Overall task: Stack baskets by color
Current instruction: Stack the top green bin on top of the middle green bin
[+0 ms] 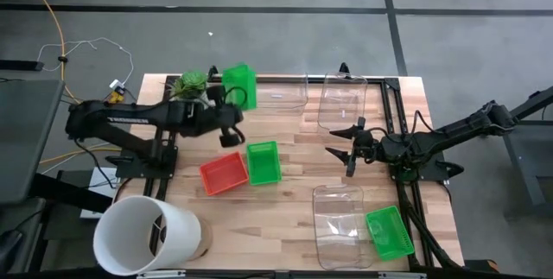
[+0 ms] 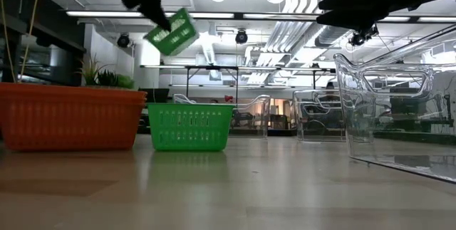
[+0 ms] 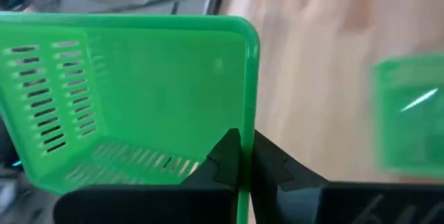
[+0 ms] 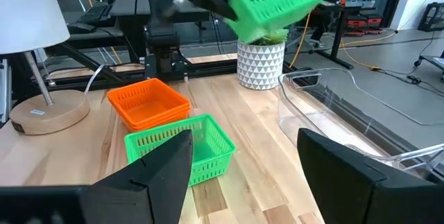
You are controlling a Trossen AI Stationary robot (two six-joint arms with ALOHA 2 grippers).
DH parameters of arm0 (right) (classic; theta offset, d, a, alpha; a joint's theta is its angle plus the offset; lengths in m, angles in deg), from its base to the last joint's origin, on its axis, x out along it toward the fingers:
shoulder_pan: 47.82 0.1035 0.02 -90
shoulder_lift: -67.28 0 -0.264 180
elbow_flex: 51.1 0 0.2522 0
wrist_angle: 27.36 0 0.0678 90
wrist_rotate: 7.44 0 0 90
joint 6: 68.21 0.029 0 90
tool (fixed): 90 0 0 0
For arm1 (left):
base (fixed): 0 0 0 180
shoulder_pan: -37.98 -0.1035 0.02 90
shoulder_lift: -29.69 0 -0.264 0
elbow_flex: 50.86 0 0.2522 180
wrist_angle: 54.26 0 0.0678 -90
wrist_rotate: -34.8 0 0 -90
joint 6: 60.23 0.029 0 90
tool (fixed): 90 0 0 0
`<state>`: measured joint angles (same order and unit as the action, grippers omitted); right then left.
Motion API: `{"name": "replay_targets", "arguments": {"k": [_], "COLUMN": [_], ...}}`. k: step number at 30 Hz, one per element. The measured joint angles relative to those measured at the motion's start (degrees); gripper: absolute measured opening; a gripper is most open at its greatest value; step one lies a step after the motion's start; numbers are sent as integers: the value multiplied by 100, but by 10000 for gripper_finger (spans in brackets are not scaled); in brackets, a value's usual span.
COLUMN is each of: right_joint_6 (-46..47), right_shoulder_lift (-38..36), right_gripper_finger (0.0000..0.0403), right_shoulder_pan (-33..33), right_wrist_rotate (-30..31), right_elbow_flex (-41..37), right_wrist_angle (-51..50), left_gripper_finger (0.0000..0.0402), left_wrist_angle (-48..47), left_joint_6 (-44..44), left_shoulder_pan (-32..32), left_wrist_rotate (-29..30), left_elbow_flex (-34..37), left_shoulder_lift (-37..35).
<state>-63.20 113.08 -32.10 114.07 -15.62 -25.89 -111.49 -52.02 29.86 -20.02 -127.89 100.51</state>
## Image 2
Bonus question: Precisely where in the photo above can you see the green plastic basket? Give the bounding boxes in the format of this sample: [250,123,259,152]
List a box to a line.
[147,103,237,152]
[144,7,200,57]

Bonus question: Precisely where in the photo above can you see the bright green bushy plant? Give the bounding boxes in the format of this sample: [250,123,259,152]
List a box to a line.
[116,74,135,90]

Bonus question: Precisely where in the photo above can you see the black box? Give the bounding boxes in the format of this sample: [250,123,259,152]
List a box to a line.
[138,87,170,104]

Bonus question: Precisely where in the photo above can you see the dark green succulent plant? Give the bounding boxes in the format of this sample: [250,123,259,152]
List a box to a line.
[96,69,119,88]

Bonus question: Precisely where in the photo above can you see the spiky pale green plant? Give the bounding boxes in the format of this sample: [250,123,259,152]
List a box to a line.
[76,54,108,87]

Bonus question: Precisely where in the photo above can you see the large clear plastic bin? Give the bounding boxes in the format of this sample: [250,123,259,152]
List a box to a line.
[333,23,456,184]

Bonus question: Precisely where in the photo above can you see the black ceiling camera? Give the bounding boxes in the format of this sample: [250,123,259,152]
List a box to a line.
[348,26,379,48]
[116,33,131,48]
[234,28,249,45]

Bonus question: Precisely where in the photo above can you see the silver ceiling duct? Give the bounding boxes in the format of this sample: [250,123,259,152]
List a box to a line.
[315,25,352,48]

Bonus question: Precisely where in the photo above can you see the yellow hanging cord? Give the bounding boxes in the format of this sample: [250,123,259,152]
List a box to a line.
[0,0,17,83]
[18,0,41,83]

